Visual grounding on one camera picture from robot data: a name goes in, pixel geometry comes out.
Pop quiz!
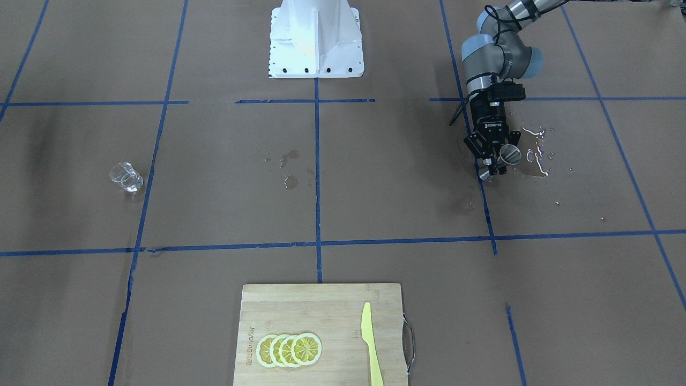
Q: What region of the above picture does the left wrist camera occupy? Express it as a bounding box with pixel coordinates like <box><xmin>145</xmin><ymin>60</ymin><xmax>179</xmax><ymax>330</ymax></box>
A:
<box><xmin>487</xmin><ymin>81</ymin><xmax>526</xmax><ymax>102</ymax></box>

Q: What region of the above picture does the lemon slice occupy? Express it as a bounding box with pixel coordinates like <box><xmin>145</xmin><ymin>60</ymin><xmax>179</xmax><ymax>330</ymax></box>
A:
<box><xmin>291</xmin><ymin>332</ymin><xmax>323</xmax><ymax>366</ymax></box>
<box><xmin>257</xmin><ymin>334</ymin><xmax>277</xmax><ymax>368</ymax></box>
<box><xmin>268</xmin><ymin>334</ymin><xmax>289</xmax><ymax>367</ymax></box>
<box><xmin>279</xmin><ymin>335</ymin><xmax>301</xmax><ymax>367</ymax></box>

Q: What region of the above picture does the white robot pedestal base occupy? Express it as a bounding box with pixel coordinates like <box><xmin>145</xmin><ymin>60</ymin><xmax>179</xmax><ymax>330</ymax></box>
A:
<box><xmin>268</xmin><ymin>1</ymin><xmax>365</xmax><ymax>79</ymax></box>

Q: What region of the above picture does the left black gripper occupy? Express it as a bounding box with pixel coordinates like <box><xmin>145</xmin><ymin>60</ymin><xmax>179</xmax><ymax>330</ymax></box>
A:
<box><xmin>464</xmin><ymin>91</ymin><xmax>522</xmax><ymax>177</ymax></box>

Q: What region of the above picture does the bamboo cutting board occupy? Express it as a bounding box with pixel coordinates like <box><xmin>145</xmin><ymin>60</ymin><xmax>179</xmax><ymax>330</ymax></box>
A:
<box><xmin>233</xmin><ymin>283</ymin><xmax>409</xmax><ymax>385</ymax></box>

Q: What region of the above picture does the clear glass cup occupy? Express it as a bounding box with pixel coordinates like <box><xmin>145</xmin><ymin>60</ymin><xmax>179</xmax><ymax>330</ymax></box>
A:
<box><xmin>109</xmin><ymin>162</ymin><xmax>144</xmax><ymax>193</ymax></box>

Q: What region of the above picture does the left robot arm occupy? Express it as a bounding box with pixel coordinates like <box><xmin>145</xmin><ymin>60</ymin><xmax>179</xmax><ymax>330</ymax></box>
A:
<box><xmin>452</xmin><ymin>1</ymin><xmax>563</xmax><ymax>181</ymax></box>

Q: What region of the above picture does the yellow plastic knife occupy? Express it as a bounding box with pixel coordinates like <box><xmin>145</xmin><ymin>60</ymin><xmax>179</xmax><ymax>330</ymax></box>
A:
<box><xmin>361</xmin><ymin>301</ymin><xmax>384</xmax><ymax>385</ymax></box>

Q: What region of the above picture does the steel jigger measuring cup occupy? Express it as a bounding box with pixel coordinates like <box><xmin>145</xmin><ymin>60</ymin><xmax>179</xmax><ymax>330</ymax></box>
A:
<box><xmin>479</xmin><ymin>144</ymin><xmax>522</xmax><ymax>181</ymax></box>

